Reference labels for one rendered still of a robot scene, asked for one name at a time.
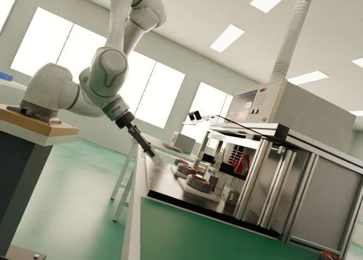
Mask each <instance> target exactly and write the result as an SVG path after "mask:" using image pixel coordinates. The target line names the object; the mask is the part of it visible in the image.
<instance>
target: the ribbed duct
mask: <svg viewBox="0 0 363 260"><path fill-rule="evenodd" d="M311 1H312V0H297V2H296V4H295V7H294V10H293V12H292V16H291V19H290V22H289V24H288V27H287V30H286V32H285V36H284V39H283V42H282V44H281V47H280V50H279V52H278V55H277V59H276V61H275V64H274V67H273V70H272V73H271V76H270V80H269V82H271V81H275V80H277V79H281V78H286V75H287V72H288V69H289V66H290V62H291V59H292V56H293V53H294V50H295V49H294V48H295V47H296V44H297V41H298V37H299V35H300V33H301V30H302V27H303V23H304V21H305V18H306V15H307V12H308V9H309V6H310V3H311Z"/></svg>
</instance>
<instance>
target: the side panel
mask: <svg viewBox="0 0 363 260"><path fill-rule="evenodd" d="M362 207H363V175H361V174H359V173H357V172H354V171H352V170H350V169H347V168H345V167H343V166H341V165H338V164H336V163H333V162H331V161H329V160H327V159H324V158H322V157H320V156H319V155H316V154H315V153H312V152H310V154H309V157H308V159H307V162H306V165H305V168H304V171H303V173H302V177H301V180H300V182H299V185H298V188H297V191H296V193H295V197H294V200H293V203H292V205H291V208H290V211H289V214H288V216H287V220H286V223H285V225H284V228H283V231H282V234H279V233H277V236H276V238H277V239H279V240H280V241H281V242H284V243H287V244H290V245H294V246H297V247H299V248H302V249H306V250H309V251H312V252H315V253H318V254H320V252H321V251H326V252H330V253H331V254H334V255H336V256H338V257H339V258H342V260H343V259H344V260H345V259H346V256H347V253H348V250H349V246H350V244H351V241H352V238H353V235H354V232H355V228H356V225H357V222H358V219H359V216H360V213H361V210H362Z"/></svg>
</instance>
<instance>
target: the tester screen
mask: <svg viewBox="0 0 363 260"><path fill-rule="evenodd" d="M255 94H256V91H255V92H250V93H247V94H244V95H240V96H236V97H234V98H233V101H232V103H231V106H230V109H229V111H228V114H227V116H226V117H232V116H236V118H237V114H238V112H239V111H243V110H250V108H243V109H240V107H241V104H242V103H248V102H252V101H253V99H254V96H255ZM231 111H235V113H234V115H230V112H231ZM236 118H235V119H229V120H231V121H245V119H236Z"/></svg>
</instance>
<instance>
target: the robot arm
mask: <svg viewBox="0 0 363 260"><path fill-rule="evenodd" d="M129 9H130V11H129ZM128 11H129V17H128V18H129V19H128V20H127V22H126V24H125V25H124V23H125V19H126V15H127V13H128ZM166 20H167V12H166V9H165V7H164V5H163V2H162V1H161V0H110V18H109V30H108V35H107V39H106V42H105V45H104V46H101V47H99V48H98V49H97V50H96V53H95V55H94V57H93V59H92V61H91V65H90V66H89V67H87V68H85V69H84V70H83V71H82V72H81V73H80V74H79V76H78V79H79V83H76V82H74V81H73V74H72V73H71V72H70V70H69V69H68V68H65V67H63V66H61V65H58V64H55V63H51V62H49V63H47V64H45V65H43V66H42V67H40V68H39V69H38V70H37V71H36V72H35V74H34V75H33V77H32V79H31V80H30V82H29V84H28V87H27V89H26V91H25V94H24V97H23V100H22V101H21V103H20V105H19V106H12V105H8V106H7V107H6V109H9V110H12V111H15V112H18V113H20V114H23V115H26V116H29V117H32V118H35V119H38V120H40V121H42V122H45V123H62V121H61V120H60V119H58V118H57V115H58V112H59V110H60V109H65V110H67V111H70V112H72V113H74V114H78V115H81V116H85V117H91V118H98V117H102V116H104V115H107V117H108V118H109V119H110V120H111V121H112V122H113V121H115V123H116V125H117V126H118V127H119V128H120V129H122V128H124V127H125V126H126V127H127V128H128V133H129V134H131V136H132V137H133V138H134V139H135V140H136V141H137V142H138V143H139V145H140V146H141V147H142V148H143V150H144V151H143V153H146V154H147V155H148V156H149V157H150V158H151V160H152V161H153V162H154V164H155V165H158V164H159V163H160V162H162V161H163V160H162V159H161V158H160V156H159V154H158V153H157V152H156V150H155V149H154V148H153V147H152V145H151V142H148V141H147V140H146V139H145V138H144V136H143V135H142V133H141V131H140V130H139V129H138V127H137V126H136V125H133V124H132V123H131V122H132V121H133V120H134V119H135V118H136V117H135V116H134V114H133V113H132V112H131V111H129V109H130V107H129V106H128V104H127V103H126V102H125V101H124V99H123V98H122V97H121V95H120V89H121V88H122V87H123V85H124V84H125V82H126V79H127V77H128V74H129V63H128V56H129V55H130V53H131V52H132V50H133V49H134V48H135V46H136V45H137V43H138V42H139V40H140V39H141V37H142V35H143V34H144V32H148V31H150V30H151V29H159V28H161V27H162V26H163V25H164V24H165V23H166Z"/></svg>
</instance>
